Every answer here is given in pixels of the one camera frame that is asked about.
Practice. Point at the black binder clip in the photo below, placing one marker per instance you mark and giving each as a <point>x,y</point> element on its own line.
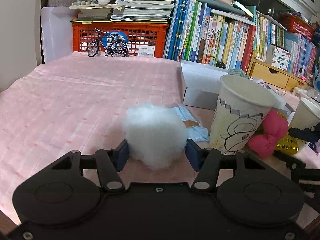
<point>280,92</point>

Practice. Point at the pink tablecloth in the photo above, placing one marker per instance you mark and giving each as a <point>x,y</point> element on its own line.
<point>75,103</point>

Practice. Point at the wooden drawer organizer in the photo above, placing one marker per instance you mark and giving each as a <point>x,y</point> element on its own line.
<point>273,76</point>

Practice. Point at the right row of books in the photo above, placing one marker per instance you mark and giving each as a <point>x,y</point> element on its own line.
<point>303,54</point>

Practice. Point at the grey cardboard box tray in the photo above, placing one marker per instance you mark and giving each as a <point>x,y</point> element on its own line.
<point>201,87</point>

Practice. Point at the green white patterned cloth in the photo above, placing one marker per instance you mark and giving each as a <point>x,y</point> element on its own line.
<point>238,72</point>

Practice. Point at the white tube with cable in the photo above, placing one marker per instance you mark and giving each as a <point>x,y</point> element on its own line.
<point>309,94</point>

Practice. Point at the row of upright books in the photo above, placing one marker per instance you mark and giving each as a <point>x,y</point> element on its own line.
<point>206,32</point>

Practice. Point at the white patterned box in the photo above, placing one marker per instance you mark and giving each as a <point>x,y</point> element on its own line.
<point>278,57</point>

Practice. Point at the white cotton fluff ball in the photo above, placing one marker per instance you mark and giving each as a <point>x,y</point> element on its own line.
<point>155,134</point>

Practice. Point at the stack of lying books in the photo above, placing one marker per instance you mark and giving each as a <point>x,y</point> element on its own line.
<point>123,10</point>

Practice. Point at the blue Stitch plush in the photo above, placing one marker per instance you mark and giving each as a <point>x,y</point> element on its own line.
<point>316,79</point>

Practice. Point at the translucent plastic bin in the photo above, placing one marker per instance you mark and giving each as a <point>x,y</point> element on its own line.
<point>57,32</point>

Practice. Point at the red plastic crate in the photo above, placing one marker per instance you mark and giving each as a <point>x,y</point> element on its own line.
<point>145,38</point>

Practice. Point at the drawn-on paper cup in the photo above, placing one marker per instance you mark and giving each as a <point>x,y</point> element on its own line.
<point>241,107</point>

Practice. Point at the light blue face mask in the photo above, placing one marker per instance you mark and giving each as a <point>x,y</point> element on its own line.
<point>196,131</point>

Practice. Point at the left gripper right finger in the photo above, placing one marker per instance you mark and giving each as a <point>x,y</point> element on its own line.
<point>205,161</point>

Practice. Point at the small red basket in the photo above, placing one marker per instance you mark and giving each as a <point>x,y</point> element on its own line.
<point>295,24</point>

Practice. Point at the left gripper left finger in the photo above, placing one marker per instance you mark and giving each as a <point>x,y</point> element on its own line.
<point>109,164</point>

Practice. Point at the miniature black bicycle model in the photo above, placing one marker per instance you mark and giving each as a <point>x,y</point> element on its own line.
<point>114,43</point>

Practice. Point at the plain white paper cup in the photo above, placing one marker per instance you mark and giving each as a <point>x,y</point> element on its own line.
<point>307,115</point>

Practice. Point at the pink scrunchie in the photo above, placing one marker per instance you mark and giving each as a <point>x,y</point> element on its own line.
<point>275,127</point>

